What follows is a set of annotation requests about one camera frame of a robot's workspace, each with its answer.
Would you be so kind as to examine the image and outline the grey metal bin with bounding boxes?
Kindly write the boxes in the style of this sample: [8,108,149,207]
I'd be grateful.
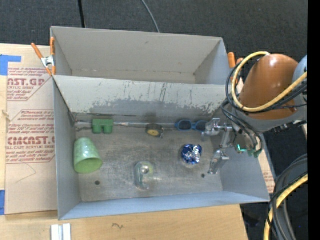
[49,25,272,221]

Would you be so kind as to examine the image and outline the yellow and black round tape measure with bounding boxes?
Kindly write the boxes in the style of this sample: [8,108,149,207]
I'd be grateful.
[145,123,165,139]

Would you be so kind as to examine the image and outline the blue and silver foil ball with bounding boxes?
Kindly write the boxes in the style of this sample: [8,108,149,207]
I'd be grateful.
[180,143,204,166]

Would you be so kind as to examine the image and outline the green plastic cup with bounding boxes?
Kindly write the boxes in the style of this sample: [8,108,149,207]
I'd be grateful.
[73,137,104,174]

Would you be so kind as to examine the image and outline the blue sunglasses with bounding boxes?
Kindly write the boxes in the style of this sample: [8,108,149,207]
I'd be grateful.
[174,119,210,133]

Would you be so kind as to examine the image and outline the brown cardboard board, red print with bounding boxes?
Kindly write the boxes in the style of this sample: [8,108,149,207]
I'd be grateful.
[0,43,277,216]

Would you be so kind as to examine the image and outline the clear glass thing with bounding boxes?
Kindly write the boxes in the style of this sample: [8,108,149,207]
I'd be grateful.
[133,160,155,191]

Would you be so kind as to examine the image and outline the green double-cylinder toy block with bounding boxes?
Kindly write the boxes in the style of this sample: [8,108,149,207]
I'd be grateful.
[91,118,115,135]

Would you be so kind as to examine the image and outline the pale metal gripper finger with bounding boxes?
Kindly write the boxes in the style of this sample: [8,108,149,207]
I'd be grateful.
[207,149,230,176]
[200,118,226,142]

